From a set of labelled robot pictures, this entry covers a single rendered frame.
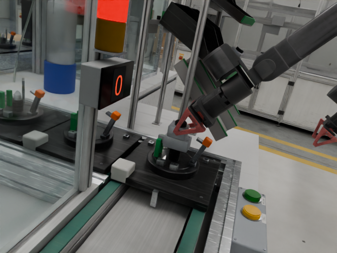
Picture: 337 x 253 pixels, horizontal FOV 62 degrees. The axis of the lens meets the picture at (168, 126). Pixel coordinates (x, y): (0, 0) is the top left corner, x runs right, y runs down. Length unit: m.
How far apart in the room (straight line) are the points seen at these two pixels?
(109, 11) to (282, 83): 4.30
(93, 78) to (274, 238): 0.60
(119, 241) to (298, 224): 0.53
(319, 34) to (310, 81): 4.03
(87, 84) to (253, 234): 0.43
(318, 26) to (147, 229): 0.54
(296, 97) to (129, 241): 4.29
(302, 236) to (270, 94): 3.96
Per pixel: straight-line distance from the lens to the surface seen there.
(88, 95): 0.49
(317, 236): 0.91
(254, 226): 0.65
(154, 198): 0.66
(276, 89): 4.71
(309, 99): 4.73
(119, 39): 0.50
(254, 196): 0.73
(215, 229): 0.60
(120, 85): 0.53
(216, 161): 0.83
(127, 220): 0.64
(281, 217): 0.91
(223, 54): 0.65
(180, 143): 0.70
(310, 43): 0.65
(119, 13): 0.49
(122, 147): 0.80
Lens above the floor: 1.34
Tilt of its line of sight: 22 degrees down
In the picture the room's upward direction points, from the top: 11 degrees clockwise
